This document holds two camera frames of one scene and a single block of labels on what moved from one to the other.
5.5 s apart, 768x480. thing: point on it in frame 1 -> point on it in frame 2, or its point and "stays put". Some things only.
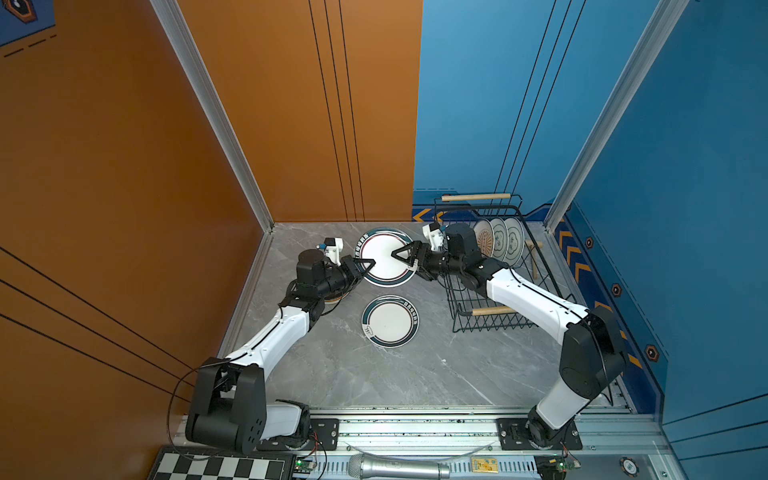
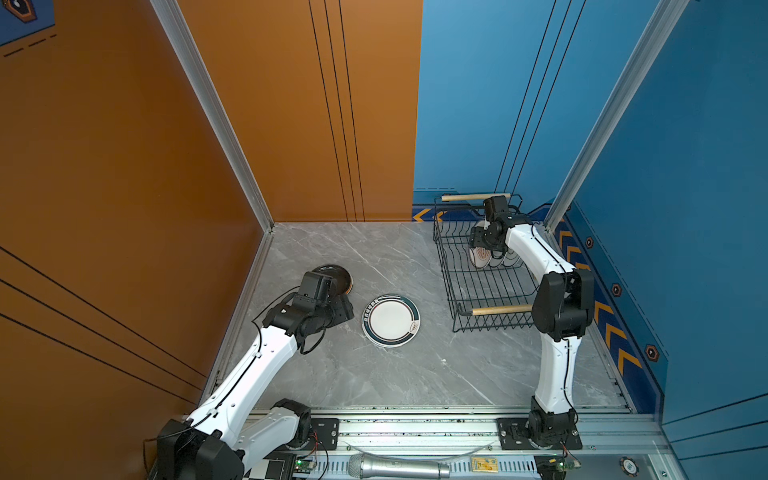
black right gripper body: (435, 264) -> (482, 238)
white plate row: (379, 244) -> (391, 320)
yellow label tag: (485, 465) stays put
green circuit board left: (304, 465) stays put
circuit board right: (555, 467) stays put
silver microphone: (361, 466) stays put
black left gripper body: (335, 280) -> (335, 311)
